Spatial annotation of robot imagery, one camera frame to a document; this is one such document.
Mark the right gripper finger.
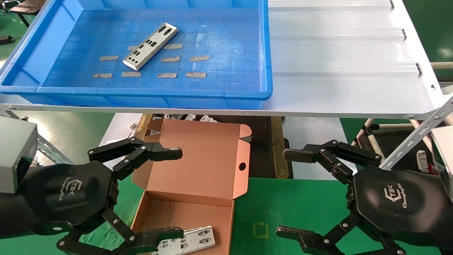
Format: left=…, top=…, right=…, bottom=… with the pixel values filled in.
left=283, top=140, right=382, bottom=185

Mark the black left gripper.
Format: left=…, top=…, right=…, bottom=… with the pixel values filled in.
left=25, top=136, right=184, bottom=255

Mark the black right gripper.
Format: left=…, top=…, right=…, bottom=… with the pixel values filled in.
left=276, top=166, right=453, bottom=255

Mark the brown cardboard box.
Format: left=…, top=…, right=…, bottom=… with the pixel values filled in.
left=122, top=119, right=252, bottom=255

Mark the blue plastic tray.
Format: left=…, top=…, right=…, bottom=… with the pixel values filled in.
left=0, top=0, right=273, bottom=109

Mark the white pipe rack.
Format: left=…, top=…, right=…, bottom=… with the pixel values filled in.
left=350, top=118, right=434, bottom=167

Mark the black rack shelf mat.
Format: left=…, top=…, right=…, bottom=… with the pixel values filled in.
left=357, top=128, right=430, bottom=170

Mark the white metal shelf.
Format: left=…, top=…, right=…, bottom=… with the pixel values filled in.
left=0, top=0, right=453, bottom=119

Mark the red white wrapper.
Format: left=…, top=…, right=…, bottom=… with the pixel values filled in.
left=417, top=150, right=439, bottom=175

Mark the dark stool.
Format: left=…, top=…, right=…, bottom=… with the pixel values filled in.
left=9, top=0, right=46, bottom=27

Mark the perforated steel shelf post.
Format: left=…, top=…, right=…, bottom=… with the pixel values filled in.
left=0, top=109, right=76, bottom=166
left=379, top=96, right=453, bottom=170

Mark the grey right wrist camera housing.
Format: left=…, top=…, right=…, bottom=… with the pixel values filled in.
left=431, top=126, right=453, bottom=202

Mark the grey wrist camera housing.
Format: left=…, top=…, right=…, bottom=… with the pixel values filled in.
left=0, top=117, right=38, bottom=194
left=431, top=126, right=453, bottom=202

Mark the grey left wrist camera housing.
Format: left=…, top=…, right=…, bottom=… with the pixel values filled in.
left=0, top=117, right=38, bottom=194

